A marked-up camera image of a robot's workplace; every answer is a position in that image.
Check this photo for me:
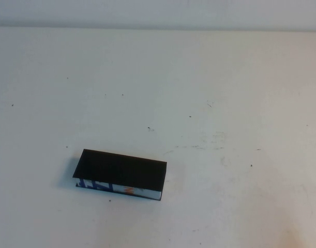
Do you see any black glasses case printed side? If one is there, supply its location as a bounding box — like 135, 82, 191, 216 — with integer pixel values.
72, 148, 168, 202

